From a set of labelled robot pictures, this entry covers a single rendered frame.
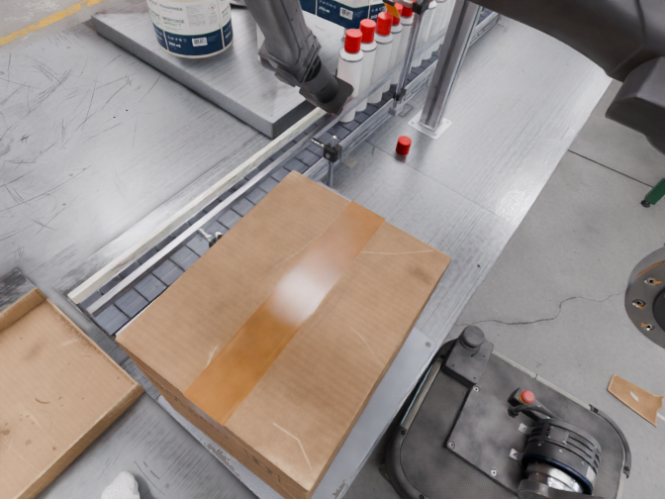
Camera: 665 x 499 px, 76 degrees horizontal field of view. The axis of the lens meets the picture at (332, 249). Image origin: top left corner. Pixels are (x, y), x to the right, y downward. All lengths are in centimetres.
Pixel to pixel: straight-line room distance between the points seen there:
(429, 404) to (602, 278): 114
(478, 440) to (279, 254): 102
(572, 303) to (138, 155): 174
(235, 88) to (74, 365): 71
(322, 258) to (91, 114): 84
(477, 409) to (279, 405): 105
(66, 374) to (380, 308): 53
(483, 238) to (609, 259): 142
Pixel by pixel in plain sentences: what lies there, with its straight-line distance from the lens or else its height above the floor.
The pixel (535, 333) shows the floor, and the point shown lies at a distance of 194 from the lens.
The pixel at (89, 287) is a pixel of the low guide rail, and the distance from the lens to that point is 79.
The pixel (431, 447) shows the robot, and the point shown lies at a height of 24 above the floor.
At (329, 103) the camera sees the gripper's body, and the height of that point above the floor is 99.
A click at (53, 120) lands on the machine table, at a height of 83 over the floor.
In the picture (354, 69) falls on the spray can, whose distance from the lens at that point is 97.
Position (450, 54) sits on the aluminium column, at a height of 103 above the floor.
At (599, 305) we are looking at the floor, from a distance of 216.
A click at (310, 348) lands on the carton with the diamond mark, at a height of 112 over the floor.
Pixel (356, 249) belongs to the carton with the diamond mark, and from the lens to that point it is 51.
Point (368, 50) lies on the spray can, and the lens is 100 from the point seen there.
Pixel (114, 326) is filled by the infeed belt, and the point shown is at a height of 88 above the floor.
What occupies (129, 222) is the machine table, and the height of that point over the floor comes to 83.
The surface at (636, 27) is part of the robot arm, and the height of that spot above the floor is 144.
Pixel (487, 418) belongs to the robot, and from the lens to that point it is 143.
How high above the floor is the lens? 154
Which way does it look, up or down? 55 degrees down
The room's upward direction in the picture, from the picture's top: 8 degrees clockwise
